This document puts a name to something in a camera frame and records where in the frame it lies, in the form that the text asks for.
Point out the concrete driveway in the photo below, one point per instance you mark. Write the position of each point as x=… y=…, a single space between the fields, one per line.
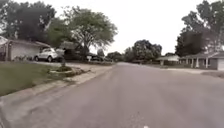
x=81 y=66

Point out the round dark trees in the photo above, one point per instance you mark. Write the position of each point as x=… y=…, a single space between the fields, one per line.
x=144 y=50

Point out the large spreading tree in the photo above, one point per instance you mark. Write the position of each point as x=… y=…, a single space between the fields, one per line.
x=88 y=28

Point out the dark house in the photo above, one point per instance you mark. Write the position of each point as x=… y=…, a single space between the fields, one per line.
x=70 y=50

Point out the grey asphalt road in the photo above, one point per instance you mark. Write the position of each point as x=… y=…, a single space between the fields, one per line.
x=140 y=100

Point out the small plant bed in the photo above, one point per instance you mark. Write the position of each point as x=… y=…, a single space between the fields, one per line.
x=63 y=69

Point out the house with white roof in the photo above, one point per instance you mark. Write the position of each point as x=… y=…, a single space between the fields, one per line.
x=169 y=59

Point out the white car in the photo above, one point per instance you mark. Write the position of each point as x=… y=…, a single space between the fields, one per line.
x=48 y=54

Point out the grass verge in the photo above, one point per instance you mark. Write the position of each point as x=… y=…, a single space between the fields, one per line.
x=186 y=68

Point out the dense dark tree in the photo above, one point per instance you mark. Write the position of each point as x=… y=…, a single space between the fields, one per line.
x=188 y=43

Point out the pale concrete kerb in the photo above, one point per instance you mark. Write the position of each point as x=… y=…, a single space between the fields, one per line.
x=36 y=89

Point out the house with pale garage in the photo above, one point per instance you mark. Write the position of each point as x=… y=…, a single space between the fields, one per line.
x=23 y=50

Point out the house with white columns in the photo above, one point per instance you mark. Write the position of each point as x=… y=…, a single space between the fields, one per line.
x=203 y=60

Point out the grass lawn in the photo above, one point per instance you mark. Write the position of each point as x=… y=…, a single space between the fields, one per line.
x=20 y=76

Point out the large dark trees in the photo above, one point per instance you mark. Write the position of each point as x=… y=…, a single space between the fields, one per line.
x=28 y=20

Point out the tall light green tree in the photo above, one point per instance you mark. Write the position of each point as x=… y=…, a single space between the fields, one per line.
x=210 y=20

